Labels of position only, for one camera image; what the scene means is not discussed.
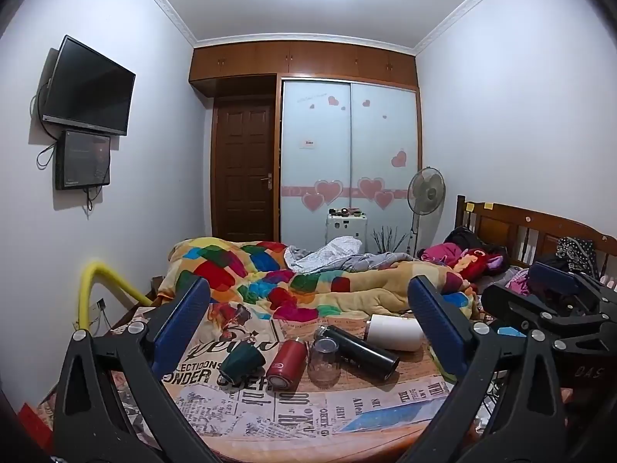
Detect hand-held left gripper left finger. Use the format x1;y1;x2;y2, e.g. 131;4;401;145
52;277;220;463

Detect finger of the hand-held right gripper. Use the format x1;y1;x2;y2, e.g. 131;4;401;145
528;261;617;310
482;284;617;345

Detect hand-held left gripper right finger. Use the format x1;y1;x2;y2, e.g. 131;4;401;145
395;275;567;463

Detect white cup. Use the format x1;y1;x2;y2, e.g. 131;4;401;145
364;313;425;352

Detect dark green cup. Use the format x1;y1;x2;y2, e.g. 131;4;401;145
218;341;267;382

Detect black thermos cup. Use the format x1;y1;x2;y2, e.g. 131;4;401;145
314;324;401;382

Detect red cup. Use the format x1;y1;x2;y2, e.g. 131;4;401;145
266;339;308;390

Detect clear glass cup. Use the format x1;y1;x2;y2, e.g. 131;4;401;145
307;338;341;389

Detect black patterned cloth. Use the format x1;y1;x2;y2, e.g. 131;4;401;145
554;236;598;273

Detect red plush toy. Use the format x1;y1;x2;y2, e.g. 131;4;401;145
446;247;512;281

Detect wooden bed headboard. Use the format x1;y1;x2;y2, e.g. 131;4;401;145
454;195;617;281

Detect pink clothing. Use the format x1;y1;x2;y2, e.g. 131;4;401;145
418;242;466;266

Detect black bag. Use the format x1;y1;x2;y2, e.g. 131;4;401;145
443;226;489;252

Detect colourful patchwork blanket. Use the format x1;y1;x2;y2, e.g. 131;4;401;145
157;237;475;321

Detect dried branches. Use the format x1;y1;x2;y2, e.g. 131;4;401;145
370;226;410;255

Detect yellow padded pipe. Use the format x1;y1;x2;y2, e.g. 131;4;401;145
79;261;152;331

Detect grey white cloth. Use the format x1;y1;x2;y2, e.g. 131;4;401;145
284;236;415;273

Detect white bedside cabinet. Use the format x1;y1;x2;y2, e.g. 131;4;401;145
326;207;368;245

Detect newspaper print cloth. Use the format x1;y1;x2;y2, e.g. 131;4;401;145
103;301;483;451

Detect standing fan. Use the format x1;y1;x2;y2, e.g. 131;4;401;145
407;167;447;257

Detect brown wooden door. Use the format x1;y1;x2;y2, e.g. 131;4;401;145
212;98;279;242

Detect red box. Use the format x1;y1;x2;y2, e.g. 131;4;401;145
17;405;54;450

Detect sliding-door wardrobe with hearts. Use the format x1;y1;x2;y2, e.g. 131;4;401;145
277;74;419;256

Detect wooden overhead cabinet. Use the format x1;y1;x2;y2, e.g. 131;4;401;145
189;41;418;100

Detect small black wall monitor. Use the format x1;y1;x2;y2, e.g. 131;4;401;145
54;130;111;191

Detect television cable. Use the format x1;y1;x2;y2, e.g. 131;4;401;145
30;77;57;171

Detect wall-mounted black television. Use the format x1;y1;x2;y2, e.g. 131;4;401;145
41;35;137;137

